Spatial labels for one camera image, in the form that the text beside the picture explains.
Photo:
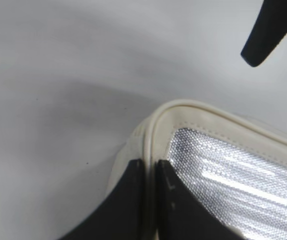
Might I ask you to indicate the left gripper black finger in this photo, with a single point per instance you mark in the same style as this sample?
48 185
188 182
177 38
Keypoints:
179 215

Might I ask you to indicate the cream canvas zipper bag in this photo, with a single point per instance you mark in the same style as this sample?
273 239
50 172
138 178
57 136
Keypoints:
235 168

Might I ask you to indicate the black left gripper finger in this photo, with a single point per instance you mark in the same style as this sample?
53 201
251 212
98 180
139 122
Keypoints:
120 215
269 29

